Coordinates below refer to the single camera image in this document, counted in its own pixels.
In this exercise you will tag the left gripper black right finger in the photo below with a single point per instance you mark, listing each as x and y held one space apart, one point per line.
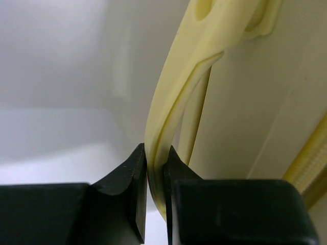
203 211

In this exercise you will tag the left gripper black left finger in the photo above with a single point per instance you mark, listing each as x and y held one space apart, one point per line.
109 211

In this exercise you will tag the pale yellow suitcase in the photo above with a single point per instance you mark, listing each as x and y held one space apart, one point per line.
245 81

